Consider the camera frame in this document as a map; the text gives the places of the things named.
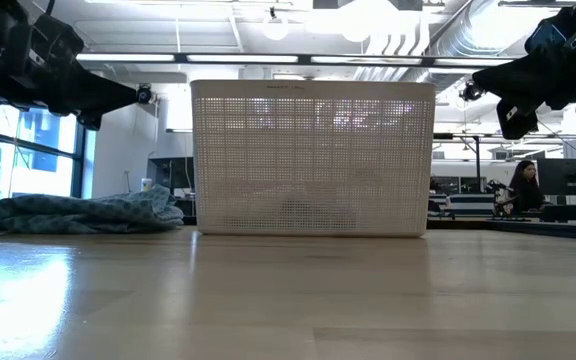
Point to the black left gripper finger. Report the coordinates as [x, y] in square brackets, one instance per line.
[98, 105]
[98, 87]

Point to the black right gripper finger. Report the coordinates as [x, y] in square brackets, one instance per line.
[513, 72]
[510, 89]

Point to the black background robot arm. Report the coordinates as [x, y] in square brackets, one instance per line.
[498, 187]

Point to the white perforated plastic basket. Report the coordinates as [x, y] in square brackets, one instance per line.
[313, 160]

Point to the black track spotlight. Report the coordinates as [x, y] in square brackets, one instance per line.
[470, 92]

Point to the white cup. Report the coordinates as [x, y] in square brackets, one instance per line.
[146, 184]

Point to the black monitor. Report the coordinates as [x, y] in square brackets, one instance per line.
[568, 177]

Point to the person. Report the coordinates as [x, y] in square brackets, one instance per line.
[525, 190]

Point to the black cabinet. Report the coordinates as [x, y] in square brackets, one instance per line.
[173, 175]

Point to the blue patterned cloth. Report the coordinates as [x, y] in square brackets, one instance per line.
[88, 212]

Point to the dark background desk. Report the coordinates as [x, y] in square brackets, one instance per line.
[568, 212]

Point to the long ceiling light bar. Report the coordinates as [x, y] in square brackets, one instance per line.
[243, 58]

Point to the white globe pendant lamp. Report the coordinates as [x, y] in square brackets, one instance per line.
[275, 27]

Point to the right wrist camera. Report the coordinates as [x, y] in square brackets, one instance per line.
[545, 36]

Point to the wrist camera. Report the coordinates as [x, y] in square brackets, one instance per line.
[53, 37]
[545, 36]

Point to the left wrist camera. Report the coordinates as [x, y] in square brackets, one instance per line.
[53, 37]

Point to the silver ventilation duct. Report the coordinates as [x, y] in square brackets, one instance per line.
[468, 30]

